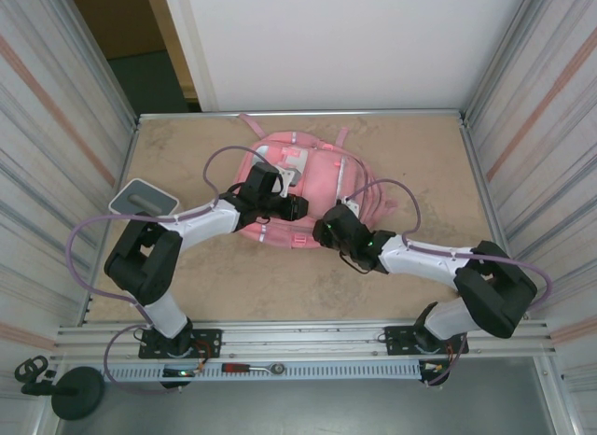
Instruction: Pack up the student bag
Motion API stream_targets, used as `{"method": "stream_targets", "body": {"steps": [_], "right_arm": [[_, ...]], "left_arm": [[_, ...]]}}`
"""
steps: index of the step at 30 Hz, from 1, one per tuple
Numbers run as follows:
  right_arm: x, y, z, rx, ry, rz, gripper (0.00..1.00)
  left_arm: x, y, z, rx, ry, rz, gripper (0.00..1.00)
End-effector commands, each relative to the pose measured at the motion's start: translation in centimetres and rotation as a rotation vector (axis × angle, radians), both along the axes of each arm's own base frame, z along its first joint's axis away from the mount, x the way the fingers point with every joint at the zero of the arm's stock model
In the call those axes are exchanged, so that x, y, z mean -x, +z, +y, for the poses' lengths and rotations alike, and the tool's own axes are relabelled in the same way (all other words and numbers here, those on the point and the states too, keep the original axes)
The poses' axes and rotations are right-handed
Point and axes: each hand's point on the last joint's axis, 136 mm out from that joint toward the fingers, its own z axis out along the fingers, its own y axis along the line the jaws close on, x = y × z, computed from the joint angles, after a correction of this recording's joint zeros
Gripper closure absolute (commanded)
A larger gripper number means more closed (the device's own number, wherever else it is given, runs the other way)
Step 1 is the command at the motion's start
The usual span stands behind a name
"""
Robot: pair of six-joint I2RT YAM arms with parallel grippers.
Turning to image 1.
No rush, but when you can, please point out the pink backpack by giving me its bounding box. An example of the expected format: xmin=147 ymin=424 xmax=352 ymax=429
xmin=232 ymin=112 xmax=400 ymax=252

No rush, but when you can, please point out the white grey square box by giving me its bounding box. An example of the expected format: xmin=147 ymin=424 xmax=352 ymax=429
xmin=108 ymin=176 xmax=181 ymax=217

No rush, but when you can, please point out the brown wooden door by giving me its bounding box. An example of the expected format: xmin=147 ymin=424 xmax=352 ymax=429
xmin=67 ymin=0 xmax=197 ymax=100

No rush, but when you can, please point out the black round stand base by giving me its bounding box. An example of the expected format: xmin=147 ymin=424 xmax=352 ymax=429
xmin=50 ymin=367 xmax=104 ymax=420

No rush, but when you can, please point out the black clamp holder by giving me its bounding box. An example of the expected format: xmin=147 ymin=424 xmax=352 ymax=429
xmin=13 ymin=355 xmax=55 ymax=397

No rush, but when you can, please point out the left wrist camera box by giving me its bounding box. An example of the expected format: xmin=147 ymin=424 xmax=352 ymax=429
xmin=274 ymin=163 xmax=302 ymax=187

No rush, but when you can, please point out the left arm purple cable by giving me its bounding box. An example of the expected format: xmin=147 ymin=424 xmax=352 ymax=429
xmin=67 ymin=144 xmax=281 ymax=399

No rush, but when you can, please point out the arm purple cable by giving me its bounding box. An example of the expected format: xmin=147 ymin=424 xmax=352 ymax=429
xmin=67 ymin=144 xmax=281 ymax=399
xmin=342 ymin=178 xmax=554 ymax=389

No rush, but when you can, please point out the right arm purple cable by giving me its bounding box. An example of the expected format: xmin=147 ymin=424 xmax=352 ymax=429
xmin=342 ymin=178 xmax=554 ymax=389

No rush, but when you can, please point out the aluminium mounting rail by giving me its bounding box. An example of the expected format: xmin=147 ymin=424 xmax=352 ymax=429
xmin=54 ymin=318 xmax=559 ymax=361

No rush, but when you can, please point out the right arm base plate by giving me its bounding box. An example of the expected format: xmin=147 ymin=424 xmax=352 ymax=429
xmin=385 ymin=325 xmax=469 ymax=357

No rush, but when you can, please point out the white slotted cable duct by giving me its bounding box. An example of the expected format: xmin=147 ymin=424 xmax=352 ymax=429
xmin=101 ymin=362 xmax=423 ymax=383

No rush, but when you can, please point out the red handled ratchet wrench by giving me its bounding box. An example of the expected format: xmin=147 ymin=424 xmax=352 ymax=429
xmin=221 ymin=362 xmax=286 ymax=375

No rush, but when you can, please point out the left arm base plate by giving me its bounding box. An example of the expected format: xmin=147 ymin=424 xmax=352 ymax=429
xmin=138 ymin=329 xmax=223 ymax=360

